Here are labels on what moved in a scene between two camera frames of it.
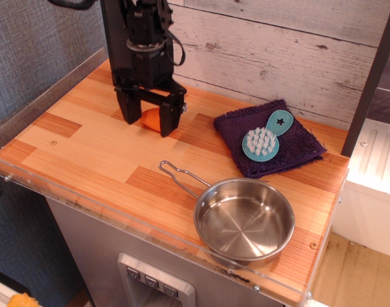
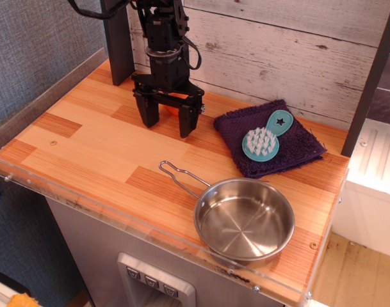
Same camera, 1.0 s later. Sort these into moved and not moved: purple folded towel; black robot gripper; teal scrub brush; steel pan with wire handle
Moved: black robot gripper
Not moved: purple folded towel; teal scrub brush; steel pan with wire handle
